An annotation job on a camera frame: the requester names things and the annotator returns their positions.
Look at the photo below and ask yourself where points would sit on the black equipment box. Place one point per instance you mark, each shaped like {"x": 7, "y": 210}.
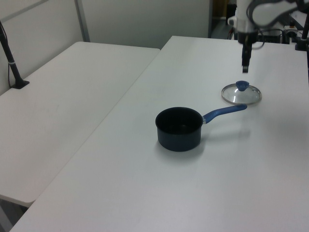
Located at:
{"x": 271, "y": 36}

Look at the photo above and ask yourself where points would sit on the wide grey partition post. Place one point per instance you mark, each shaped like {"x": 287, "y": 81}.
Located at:
{"x": 83, "y": 21}

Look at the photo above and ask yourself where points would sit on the glass lid with blue knob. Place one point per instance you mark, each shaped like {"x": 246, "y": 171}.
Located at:
{"x": 251, "y": 95}

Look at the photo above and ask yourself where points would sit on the white folding table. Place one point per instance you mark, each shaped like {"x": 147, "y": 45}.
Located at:
{"x": 60, "y": 108}

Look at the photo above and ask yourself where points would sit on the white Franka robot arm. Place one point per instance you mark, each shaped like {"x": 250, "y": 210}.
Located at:
{"x": 242, "y": 12}

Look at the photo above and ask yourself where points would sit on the black clamped camera pole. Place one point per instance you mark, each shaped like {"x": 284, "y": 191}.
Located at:
{"x": 304, "y": 29}

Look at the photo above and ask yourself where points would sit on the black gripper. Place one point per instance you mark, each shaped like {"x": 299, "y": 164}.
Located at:
{"x": 247, "y": 37}

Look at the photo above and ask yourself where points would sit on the black camera pole with zip tie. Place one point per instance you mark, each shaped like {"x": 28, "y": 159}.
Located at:
{"x": 12, "y": 65}

